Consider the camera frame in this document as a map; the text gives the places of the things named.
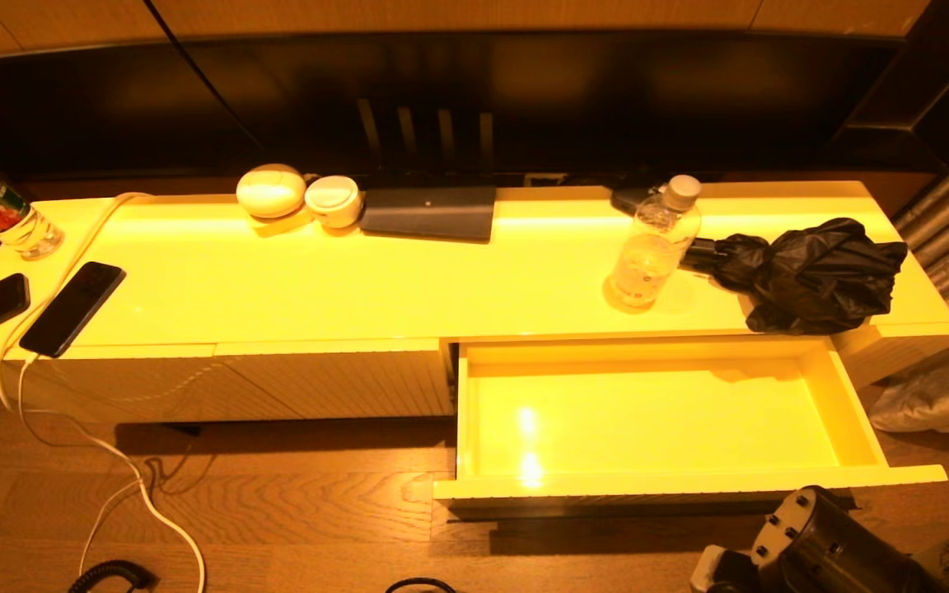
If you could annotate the clear bottle with colourful label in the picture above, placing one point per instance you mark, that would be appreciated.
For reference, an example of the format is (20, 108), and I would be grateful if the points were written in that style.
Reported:
(5, 218)

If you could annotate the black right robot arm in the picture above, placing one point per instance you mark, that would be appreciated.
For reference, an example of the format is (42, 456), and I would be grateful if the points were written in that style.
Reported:
(837, 552)

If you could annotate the white oval case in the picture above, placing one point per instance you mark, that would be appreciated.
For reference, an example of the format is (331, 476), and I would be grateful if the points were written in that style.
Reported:
(270, 193)

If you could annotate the dark grey flat box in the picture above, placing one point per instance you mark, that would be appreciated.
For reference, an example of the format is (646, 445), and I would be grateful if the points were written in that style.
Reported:
(429, 212)

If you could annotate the black smartphone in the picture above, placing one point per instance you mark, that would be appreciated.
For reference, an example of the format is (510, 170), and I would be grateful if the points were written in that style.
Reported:
(71, 309)

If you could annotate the small black labelled device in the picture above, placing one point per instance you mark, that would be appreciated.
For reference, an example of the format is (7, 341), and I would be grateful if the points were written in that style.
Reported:
(629, 199)

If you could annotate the beige wooden cabinet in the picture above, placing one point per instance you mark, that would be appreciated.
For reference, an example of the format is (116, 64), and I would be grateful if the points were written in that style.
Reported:
(359, 288)

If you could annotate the black umbrella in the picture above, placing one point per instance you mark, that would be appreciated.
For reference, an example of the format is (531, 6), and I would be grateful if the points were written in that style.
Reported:
(812, 276)

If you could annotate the black television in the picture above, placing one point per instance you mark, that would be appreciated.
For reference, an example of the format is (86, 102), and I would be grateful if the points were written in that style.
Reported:
(606, 91)

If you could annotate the white round lidded cup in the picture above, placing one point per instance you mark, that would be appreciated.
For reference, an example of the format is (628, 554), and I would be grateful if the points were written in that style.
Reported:
(333, 200)

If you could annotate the cream white drawer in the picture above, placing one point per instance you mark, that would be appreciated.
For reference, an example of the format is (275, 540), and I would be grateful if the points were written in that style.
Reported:
(647, 428)

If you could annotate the clear bottle with white cap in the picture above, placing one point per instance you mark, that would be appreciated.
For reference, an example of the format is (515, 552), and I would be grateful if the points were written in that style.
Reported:
(652, 247)

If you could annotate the dark wooden shelf unit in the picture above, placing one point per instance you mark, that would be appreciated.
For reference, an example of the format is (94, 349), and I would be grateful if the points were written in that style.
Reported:
(936, 82)

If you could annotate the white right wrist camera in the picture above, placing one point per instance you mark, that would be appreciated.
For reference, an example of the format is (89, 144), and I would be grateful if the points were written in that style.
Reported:
(709, 570)

